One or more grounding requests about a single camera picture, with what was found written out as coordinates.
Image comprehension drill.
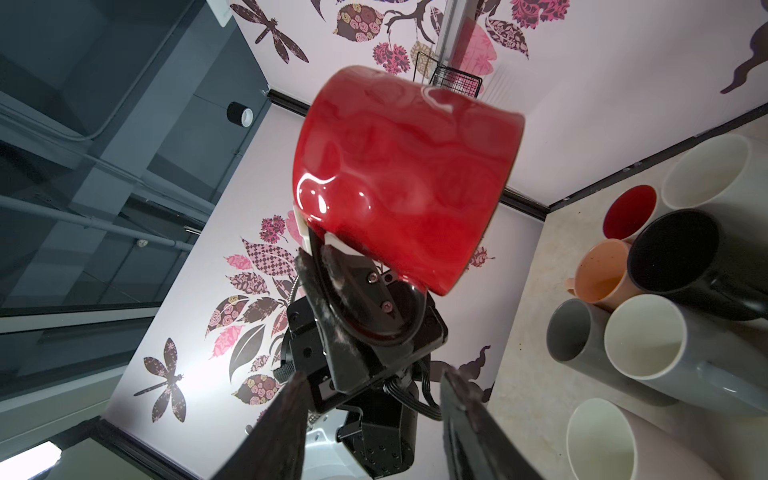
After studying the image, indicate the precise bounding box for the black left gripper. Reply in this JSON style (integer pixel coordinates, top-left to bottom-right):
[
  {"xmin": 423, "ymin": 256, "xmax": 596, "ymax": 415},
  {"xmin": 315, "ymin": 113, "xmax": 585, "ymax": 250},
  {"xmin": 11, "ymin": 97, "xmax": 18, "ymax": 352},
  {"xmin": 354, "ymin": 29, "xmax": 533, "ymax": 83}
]
[{"xmin": 273, "ymin": 245, "xmax": 448, "ymax": 478}]

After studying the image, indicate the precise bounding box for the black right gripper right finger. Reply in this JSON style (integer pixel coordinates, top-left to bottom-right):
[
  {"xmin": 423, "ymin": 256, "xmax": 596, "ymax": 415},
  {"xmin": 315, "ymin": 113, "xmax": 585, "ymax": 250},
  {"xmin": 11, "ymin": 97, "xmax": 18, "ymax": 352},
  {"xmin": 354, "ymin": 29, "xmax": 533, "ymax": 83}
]
[{"xmin": 440, "ymin": 368, "xmax": 542, "ymax": 480}]

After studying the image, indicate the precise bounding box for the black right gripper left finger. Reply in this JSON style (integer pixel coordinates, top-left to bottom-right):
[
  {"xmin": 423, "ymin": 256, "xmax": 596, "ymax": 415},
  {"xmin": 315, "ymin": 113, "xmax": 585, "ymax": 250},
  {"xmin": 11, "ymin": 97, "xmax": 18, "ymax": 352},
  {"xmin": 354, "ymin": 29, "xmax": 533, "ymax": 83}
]
[{"xmin": 213, "ymin": 372, "xmax": 311, "ymax": 480}]

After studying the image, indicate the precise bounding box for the pale pink mug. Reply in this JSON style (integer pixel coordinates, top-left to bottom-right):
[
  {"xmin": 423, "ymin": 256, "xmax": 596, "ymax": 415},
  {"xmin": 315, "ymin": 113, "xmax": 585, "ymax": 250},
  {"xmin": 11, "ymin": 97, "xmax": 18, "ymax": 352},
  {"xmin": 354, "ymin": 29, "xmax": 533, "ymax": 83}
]
[{"xmin": 566, "ymin": 398, "xmax": 721, "ymax": 480}]

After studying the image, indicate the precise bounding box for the dark grey mug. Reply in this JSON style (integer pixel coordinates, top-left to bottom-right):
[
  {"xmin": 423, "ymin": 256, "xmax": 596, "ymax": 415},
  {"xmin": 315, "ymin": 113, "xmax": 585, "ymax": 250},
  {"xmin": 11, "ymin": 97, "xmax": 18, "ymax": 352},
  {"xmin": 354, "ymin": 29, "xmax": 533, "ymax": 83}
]
[{"xmin": 546, "ymin": 298, "xmax": 677, "ymax": 406}]

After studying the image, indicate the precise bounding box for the peach and cream mug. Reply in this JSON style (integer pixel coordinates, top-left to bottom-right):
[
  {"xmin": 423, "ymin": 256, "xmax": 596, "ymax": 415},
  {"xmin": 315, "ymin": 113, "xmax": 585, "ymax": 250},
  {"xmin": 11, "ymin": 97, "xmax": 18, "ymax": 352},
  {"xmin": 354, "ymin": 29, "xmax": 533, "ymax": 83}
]
[{"xmin": 565, "ymin": 239, "xmax": 642, "ymax": 312}]

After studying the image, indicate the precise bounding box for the black and white mug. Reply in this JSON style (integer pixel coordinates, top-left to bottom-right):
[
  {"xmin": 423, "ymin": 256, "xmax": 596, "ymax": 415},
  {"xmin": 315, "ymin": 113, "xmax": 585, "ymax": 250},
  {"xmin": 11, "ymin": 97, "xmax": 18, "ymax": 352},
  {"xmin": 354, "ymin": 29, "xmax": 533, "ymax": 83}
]
[{"xmin": 627, "ymin": 209, "xmax": 767, "ymax": 321}]

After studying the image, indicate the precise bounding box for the white mug red inside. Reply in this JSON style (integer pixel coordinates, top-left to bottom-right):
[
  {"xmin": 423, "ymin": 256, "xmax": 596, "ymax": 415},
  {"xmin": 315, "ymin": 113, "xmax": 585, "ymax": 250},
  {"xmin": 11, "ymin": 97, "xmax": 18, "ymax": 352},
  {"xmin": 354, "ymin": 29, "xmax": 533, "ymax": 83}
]
[{"xmin": 602, "ymin": 185, "xmax": 671, "ymax": 243}]

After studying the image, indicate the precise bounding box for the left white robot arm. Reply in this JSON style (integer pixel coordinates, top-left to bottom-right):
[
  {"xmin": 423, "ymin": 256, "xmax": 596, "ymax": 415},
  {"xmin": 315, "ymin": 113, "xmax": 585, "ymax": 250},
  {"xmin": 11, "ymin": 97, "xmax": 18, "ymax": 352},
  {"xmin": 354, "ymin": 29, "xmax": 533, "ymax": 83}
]
[{"xmin": 274, "ymin": 245, "xmax": 448, "ymax": 479}]

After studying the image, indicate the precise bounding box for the black wire basket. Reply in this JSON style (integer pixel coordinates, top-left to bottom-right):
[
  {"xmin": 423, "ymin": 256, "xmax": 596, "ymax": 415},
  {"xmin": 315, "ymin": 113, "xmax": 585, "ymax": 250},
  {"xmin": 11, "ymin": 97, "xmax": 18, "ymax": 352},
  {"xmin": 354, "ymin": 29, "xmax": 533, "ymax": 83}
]
[{"xmin": 413, "ymin": 51, "xmax": 483, "ymax": 98}]

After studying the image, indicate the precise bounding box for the aluminium rail left wall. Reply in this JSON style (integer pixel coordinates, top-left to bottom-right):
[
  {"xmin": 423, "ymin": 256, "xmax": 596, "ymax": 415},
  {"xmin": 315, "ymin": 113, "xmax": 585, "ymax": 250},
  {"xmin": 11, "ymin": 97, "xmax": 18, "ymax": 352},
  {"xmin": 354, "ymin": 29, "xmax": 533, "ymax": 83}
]
[{"xmin": 435, "ymin": 0, "xmax": 480, "ymax": 69}]

